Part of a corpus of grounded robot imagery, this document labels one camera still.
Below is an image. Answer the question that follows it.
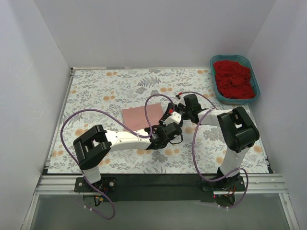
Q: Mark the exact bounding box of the purple cable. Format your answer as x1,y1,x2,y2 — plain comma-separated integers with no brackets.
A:
60,93,173,220
178,91,249,209

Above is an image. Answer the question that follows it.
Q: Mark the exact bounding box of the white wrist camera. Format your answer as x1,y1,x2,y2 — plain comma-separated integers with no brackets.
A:
176,92,186,107
163,109,182,126

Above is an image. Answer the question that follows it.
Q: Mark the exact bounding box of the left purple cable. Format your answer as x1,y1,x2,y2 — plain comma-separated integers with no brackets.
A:
60,93,173,220

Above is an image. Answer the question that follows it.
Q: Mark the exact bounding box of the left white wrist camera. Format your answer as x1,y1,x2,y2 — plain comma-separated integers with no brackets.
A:
163,109,182,126

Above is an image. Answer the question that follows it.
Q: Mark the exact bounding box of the red t shirt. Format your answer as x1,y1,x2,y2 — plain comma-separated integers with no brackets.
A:
213,60,256,99

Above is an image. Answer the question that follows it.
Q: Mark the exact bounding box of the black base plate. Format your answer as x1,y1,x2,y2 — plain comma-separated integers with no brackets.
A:
74,174,245,203

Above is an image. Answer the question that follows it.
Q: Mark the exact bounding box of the pink t shirt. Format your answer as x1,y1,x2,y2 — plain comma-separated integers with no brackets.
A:
122,103,164,131

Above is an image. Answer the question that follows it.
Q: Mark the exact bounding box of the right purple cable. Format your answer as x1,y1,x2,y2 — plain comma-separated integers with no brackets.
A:
178,91,249,209

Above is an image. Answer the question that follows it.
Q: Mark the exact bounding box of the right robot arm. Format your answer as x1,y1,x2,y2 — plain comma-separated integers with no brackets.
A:
159,92,260,191

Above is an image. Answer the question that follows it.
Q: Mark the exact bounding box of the floral table cloth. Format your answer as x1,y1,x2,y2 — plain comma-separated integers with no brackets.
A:
47,68,271,174

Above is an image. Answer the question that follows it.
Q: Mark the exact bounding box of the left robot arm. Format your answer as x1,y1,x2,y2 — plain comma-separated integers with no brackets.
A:
73,122,182,192

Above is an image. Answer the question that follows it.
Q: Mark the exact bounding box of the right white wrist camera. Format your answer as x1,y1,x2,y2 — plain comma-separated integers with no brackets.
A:
176,92,186,107

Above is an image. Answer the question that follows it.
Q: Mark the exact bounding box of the teal plastic basket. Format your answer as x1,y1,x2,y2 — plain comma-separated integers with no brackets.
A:
210,55,260,104

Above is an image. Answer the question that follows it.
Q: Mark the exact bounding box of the aluminium frame rail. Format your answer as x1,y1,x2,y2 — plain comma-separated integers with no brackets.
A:
23,173,299,230

